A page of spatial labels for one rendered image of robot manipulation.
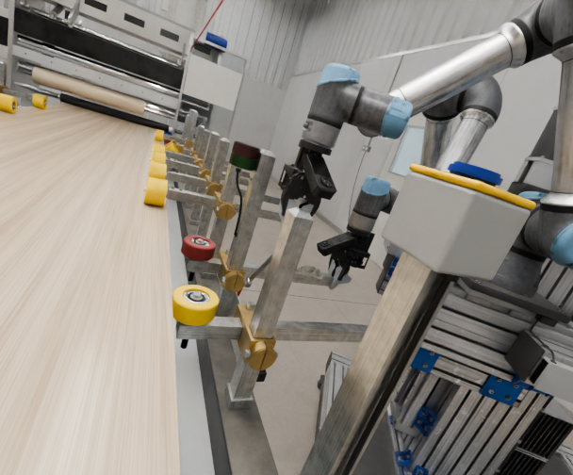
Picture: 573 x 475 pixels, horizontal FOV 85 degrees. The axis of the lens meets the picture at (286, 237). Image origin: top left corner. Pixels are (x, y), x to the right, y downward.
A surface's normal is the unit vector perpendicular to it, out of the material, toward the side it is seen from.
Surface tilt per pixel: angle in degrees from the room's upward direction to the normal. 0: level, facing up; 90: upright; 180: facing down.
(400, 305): 90
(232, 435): 0
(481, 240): 90
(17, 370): 0
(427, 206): 90
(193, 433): 0
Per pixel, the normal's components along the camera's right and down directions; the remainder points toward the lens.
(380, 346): -0.89, -0.16
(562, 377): -0.18, 0.25
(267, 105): 0.30, 0.38
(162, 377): 0.30, -0.91
